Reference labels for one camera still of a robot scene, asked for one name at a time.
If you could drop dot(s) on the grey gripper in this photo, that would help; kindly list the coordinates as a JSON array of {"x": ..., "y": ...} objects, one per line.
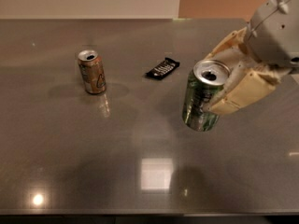
[{"x": 274, "y": 36}]

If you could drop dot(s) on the green soda can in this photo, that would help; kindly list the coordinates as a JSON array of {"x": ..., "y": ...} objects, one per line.
[{"x": 205, "y": 80}]

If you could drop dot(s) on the orange soda can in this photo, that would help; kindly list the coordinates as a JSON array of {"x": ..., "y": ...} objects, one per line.
[{"x": 92, "y": 71}]

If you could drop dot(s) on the black candy bar wrapper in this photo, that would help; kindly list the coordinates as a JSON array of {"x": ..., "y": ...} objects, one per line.
[{"x": 163, "y": 69}]

